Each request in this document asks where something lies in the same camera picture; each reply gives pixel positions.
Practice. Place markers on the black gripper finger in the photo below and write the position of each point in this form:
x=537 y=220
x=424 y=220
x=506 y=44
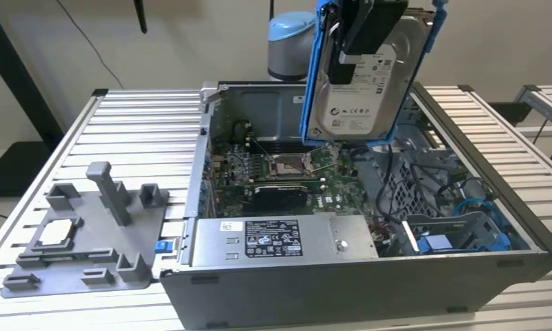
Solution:
x=343 y=72

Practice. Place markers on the hard disk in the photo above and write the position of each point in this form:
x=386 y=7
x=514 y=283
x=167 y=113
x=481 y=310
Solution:
x=350 y=110

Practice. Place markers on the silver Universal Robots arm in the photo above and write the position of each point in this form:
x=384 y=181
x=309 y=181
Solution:
x=286 y=51

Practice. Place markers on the grey metal disk bay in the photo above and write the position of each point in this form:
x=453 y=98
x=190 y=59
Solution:
x=465 y=220

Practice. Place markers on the black case label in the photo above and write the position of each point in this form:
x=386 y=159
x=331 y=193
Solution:
x=298 y=99

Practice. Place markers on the black RAM slot bank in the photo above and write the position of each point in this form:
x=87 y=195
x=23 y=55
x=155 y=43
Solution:
x=281 y=146

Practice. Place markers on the CPU socket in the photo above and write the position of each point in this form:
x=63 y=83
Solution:
x=287 y=167

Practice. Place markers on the green motherboard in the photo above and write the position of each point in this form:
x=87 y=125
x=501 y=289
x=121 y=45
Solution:
x=337 y=193

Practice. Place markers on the grey perforated drive cage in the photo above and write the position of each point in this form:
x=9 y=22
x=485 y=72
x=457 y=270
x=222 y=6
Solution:
x=405 y=186

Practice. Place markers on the black box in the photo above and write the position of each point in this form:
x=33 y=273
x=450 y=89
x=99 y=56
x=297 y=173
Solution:
x=512 y=112

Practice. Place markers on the black graphics card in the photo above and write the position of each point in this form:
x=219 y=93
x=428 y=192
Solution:
x=281 y=196

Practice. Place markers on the black antenna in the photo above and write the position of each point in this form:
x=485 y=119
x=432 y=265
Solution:
x=142 y=17

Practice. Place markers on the blue carrier in bay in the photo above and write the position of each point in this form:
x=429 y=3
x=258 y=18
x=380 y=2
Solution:
x=436 y=243

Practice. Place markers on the silver power supply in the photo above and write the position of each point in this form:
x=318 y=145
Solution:
x=211 y=241

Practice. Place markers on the black open PC case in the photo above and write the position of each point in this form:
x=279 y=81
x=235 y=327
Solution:
x=350 y=293

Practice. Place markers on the blue case latch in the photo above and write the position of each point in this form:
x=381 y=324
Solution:
x=162 y=247

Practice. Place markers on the grey parts rack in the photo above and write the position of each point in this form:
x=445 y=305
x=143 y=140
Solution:
x=102 y=248

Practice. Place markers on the silver CPU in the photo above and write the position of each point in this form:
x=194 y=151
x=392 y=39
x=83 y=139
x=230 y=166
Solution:
x=58 y=232

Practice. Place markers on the black stand with base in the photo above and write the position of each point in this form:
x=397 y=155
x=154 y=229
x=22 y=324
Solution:
x=10 y=172

